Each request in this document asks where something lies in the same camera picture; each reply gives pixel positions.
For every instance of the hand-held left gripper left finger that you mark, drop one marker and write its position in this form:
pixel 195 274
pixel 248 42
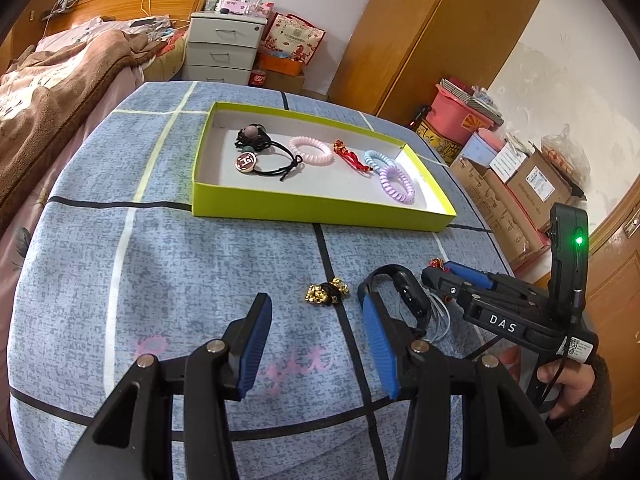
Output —
pixel 255 345

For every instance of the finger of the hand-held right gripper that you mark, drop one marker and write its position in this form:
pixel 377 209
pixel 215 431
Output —
pixel 470 274
pixel 450 287

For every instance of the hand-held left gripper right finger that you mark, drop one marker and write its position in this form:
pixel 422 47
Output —
pixel 380 345

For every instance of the black wristband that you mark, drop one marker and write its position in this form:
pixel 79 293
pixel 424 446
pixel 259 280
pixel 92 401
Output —
pixel 412 292

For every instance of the green cardboard box tray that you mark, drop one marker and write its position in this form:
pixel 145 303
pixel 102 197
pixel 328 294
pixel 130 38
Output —
pixel 300 210

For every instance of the person's right forearm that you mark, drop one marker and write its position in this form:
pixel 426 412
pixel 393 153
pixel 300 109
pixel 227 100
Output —
pixel 590 427

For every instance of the person's right hand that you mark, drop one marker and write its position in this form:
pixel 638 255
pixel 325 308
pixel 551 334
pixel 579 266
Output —
pixel 575 390

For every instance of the large cardboard box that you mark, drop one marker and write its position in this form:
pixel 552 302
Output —
pixel 490 205

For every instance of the blue grid bed sheet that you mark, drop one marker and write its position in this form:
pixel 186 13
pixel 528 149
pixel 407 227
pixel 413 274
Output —
pixel 200 270

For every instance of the brown labelled cardboard box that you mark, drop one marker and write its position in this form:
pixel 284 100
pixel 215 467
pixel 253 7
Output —
pixel 542 185

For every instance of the wooden door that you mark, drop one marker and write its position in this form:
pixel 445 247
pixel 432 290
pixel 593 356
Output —
pixel 620 310

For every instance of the white labelled box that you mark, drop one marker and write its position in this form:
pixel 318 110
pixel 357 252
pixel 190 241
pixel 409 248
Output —
pixel 512 160

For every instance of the light blue round container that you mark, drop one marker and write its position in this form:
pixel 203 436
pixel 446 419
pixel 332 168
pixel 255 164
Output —
pixel 482 147

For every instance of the yellow black tin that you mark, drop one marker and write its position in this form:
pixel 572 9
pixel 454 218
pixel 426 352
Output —
pixel 437 140

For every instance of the clear plastic bag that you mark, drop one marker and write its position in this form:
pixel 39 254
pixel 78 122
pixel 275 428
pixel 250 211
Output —
pixel 565 152

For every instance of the pink plastic bin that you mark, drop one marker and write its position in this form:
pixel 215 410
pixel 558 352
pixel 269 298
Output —
pixel 450 112

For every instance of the red black stick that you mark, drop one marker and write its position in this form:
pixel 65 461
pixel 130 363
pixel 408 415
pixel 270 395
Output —
pixel 419 116

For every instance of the grey striped box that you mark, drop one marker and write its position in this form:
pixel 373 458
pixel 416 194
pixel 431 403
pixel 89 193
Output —
pixel 470 97

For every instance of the large wooden wardrobe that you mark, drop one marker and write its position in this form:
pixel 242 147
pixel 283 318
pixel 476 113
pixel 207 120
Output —
pixel 425 35

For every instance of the small cardboard box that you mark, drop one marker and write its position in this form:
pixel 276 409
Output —
pixel 285 82

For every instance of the orange box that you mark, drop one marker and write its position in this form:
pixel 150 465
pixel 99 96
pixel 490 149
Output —
pixel 282 65

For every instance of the red white gift bag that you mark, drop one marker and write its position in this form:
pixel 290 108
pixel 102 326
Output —
pixel 295 37

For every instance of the grey nightstand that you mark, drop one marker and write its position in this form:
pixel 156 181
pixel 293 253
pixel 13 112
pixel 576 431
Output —
pixel 220 35

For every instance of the bed with brown blanket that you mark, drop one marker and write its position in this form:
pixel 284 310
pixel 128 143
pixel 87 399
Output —
pixel 60 90

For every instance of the pink floral box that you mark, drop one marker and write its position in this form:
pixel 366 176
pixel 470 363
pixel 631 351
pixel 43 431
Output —
pixel 250 8

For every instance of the power strip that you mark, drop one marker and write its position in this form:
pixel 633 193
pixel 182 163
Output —
pixel 59 9

